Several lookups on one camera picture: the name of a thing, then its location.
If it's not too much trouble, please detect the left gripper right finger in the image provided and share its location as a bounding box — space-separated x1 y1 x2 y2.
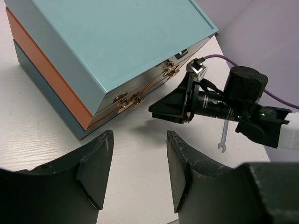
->
167 131 299 224

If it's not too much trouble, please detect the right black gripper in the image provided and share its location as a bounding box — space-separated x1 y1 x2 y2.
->
149 75 226 124

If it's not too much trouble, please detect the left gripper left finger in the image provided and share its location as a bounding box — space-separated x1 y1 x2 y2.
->
0 130 114 224

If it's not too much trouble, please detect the silver open-end wrench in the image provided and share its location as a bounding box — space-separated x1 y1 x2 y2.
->
218 120 229 153

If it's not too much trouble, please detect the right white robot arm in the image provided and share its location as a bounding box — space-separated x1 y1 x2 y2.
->
149 66 299 150

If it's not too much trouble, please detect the teal drawer cabinet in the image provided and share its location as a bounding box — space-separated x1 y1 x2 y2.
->
5 0 218 140

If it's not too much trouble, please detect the gold drawer handle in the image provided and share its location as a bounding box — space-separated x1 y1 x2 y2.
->
117 92 145 114
161 60 180 79

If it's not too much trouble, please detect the gold middle drawer handle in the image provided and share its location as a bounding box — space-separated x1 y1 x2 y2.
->
117 92 145 114

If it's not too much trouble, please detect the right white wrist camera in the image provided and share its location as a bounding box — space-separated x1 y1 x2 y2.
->
186 57 207 81

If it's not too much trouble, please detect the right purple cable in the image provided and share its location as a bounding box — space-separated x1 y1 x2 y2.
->
203 54 299 112

